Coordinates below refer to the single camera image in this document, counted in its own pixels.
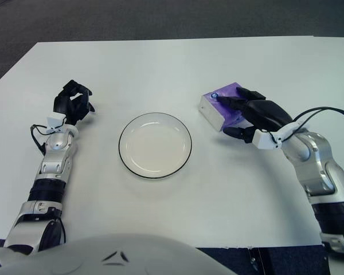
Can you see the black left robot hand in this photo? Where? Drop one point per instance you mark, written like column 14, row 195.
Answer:
column 66, row 104

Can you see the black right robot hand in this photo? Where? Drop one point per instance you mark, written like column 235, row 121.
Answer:
column 263, row 111

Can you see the purple tissue paper pack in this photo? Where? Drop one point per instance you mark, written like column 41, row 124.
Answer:
column 212, row 110

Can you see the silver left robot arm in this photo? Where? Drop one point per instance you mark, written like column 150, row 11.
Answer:
column 54, row 161

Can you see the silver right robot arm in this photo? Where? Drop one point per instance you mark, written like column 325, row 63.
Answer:
column 318, row 172

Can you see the white plate with black rim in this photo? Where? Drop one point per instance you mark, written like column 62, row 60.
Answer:
column 154, row 147

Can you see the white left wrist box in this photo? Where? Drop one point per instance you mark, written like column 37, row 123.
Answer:
column 55, row 119

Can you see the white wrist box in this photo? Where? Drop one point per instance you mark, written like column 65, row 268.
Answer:
column 262, row 140
column 55, row 119

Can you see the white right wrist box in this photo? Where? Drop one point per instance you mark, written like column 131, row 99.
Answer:
column 262, row 140

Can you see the grey robot torso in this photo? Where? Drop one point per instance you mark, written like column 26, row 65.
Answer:
column 117, row 257

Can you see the black table frame part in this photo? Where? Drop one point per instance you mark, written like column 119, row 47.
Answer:
column 256, row 263

